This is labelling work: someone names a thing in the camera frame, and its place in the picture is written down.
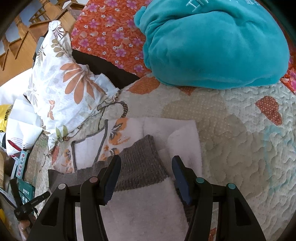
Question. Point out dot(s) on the teal fleece blanket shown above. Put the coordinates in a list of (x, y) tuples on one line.
[(215, 41)]

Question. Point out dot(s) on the yellow plastic bag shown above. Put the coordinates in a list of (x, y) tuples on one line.
[(5, 118)]

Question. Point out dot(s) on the white paper bag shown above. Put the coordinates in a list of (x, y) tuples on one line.
[(20, 129)]

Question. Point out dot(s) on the pale box with red dots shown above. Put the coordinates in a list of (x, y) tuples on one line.
[(20, 164)]

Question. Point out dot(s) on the black handheld device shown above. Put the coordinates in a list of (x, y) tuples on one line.
[(30, 205)]

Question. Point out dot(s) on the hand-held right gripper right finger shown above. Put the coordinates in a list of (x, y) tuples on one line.
[(182, 185)]

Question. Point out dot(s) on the cream quilted bedspread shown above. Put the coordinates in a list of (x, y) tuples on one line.
[(242, 139)]

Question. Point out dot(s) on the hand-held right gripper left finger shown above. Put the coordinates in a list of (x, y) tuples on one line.
[(108, 185)]

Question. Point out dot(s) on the white garment with grey knit trim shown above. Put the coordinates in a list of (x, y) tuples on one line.
[(143, 162)]

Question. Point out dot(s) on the teal box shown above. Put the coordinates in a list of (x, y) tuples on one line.
[(25, 191)]

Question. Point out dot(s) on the wooden stair railing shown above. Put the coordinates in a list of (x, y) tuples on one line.
[(25, 34)]

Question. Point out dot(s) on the orange floral bed sheet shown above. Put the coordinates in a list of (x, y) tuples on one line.
[(111, 32)]

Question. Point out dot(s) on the black cloth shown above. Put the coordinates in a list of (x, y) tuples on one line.
[(101, 67)]

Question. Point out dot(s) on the white floral pillow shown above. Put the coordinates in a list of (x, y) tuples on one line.
[(62, 81)]

